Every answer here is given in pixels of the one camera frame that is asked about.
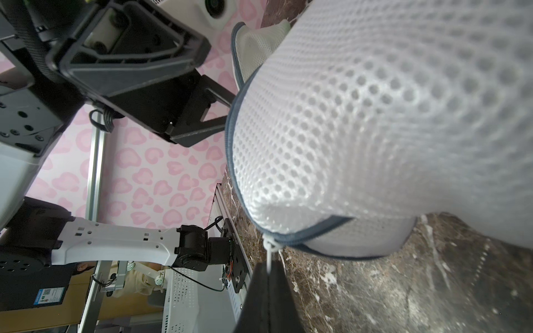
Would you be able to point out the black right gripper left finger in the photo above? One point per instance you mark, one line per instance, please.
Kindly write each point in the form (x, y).
(255, 312)

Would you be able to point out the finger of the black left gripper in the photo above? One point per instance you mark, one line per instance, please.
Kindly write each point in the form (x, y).
(190, 126)
(115, 47)

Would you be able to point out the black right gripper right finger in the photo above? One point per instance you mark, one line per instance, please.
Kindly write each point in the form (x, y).
(283, 315)

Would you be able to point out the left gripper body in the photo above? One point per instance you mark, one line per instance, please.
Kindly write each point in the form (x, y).
(37, 101)

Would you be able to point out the white mesh laundry bag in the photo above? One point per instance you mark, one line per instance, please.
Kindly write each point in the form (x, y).
(250, 48)

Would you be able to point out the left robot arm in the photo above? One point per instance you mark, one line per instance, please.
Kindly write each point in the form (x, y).
(41, 193)

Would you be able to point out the person in beige clothing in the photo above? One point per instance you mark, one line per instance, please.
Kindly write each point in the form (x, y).
(135, 283)

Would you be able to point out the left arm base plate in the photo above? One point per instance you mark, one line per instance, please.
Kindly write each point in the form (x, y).
(237, 269)

